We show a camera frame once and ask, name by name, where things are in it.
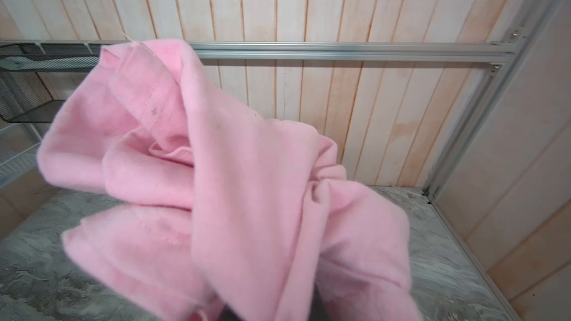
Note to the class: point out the pink cloth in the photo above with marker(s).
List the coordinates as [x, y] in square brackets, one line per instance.
[219, 207]

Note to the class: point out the aluminium horizontal frame rail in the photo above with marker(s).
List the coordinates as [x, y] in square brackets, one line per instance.
[382, 52]

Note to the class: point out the right aluminium frame post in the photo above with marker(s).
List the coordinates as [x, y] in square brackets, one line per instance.
[526, 18]

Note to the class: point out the black wire mesh basket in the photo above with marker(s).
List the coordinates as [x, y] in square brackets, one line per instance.
[25, 98]

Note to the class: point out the white wire mesh shelf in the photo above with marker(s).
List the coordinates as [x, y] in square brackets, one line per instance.
[19, 144]

